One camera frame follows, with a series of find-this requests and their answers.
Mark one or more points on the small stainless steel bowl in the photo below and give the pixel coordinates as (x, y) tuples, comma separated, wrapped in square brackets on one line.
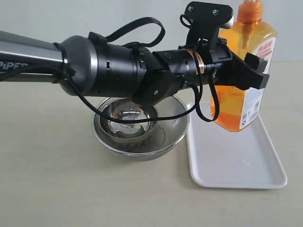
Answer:
[(127, 123)]

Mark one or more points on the white rectangular plastic tray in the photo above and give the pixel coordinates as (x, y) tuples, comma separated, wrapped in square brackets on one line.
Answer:
[(238, 160)]

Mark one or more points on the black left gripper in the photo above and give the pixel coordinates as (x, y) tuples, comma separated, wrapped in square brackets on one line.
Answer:
[(223, 67)]

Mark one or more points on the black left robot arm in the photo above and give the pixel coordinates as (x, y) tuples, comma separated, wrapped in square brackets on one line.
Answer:
[(102, 69)]

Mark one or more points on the orange pump soap bottle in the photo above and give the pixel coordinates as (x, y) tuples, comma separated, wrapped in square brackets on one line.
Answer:
[(252, 42)]

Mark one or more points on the steel mesh strainer bowl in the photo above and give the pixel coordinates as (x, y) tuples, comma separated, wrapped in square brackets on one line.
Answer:
[(166, 136)]

